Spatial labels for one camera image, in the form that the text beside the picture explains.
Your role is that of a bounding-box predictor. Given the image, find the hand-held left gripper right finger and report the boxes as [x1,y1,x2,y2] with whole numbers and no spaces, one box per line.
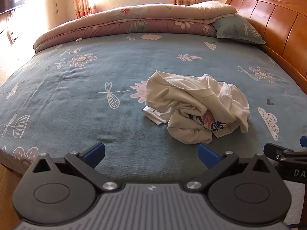
[183,143,271,193]

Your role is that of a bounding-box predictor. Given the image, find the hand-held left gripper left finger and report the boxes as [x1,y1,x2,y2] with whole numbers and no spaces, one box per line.
[32,142,120,193]

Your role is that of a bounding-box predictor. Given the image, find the white printed sweatshirt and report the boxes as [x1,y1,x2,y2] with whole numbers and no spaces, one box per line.
[142,70,250,145]

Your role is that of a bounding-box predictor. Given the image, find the person's grey trousers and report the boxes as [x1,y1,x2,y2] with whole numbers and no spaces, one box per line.
[284,180,307,226]

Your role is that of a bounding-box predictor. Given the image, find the wooden headboard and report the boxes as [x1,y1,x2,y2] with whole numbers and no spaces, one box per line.
[225,0,307,77]

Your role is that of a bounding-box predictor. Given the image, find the green floral pillow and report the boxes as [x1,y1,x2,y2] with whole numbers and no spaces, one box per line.
[212,13,266,45]

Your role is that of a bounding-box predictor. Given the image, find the pink floral folded quilt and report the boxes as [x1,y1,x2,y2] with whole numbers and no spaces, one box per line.
[33,0,238,54]

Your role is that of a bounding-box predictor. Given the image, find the white power strip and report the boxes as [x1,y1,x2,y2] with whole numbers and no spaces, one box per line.
[7,29,19,45]

